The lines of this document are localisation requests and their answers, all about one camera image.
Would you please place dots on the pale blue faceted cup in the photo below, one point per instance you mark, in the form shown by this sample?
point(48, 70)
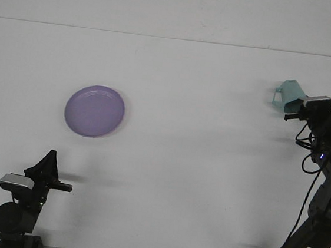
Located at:
point(290, 94)

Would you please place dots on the pale purple round plate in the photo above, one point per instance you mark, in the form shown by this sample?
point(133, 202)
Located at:
point(94, 112)

